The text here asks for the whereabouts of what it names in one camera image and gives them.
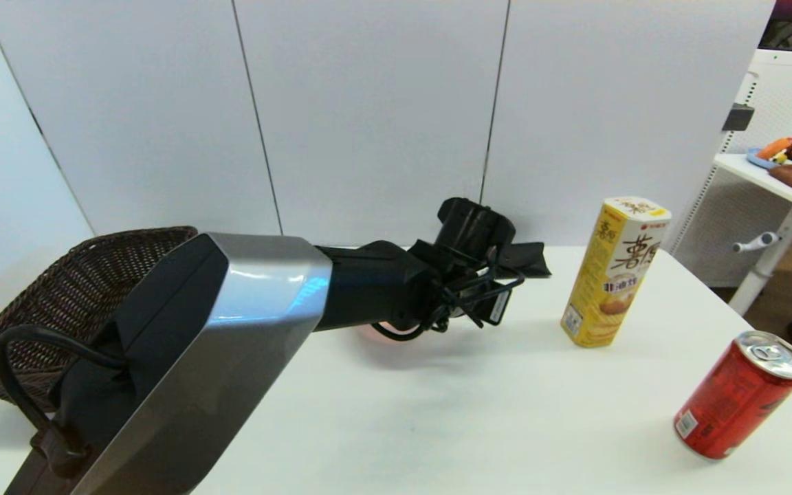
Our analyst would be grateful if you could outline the small black box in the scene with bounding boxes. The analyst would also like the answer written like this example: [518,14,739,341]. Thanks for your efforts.
[722,103,756,132]

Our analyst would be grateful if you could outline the black pouch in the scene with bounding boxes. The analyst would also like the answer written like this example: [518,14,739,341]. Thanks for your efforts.
[499,241,552,279]

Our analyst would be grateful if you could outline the white desk crank handle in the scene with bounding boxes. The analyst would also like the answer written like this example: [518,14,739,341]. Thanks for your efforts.
[733,232,780,254]

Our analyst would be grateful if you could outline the dark brown wicker basket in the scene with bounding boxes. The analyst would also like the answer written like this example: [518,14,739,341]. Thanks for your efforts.
[0,226,199,412]

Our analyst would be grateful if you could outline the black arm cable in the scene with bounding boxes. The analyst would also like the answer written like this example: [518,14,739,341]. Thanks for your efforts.
[0,324,129,476]

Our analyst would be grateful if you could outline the white height-adjustable desk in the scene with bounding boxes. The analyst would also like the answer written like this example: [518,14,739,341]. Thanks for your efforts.
[714,153,792,317]

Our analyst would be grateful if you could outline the pink bowl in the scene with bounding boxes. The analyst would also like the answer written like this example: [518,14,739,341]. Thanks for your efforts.
[358,322,410,342]

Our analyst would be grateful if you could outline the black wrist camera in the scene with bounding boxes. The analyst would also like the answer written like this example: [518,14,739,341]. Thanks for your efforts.
[465,278,512,328]

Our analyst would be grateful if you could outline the yellow snack box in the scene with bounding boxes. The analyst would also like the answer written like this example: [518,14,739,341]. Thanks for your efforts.
[561,196,672,349]

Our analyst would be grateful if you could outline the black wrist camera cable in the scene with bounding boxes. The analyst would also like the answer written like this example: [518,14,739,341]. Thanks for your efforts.
[368,261,527,343]

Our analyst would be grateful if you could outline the red soda can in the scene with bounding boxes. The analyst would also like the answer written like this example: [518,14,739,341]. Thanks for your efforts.
[674,331,792,460]

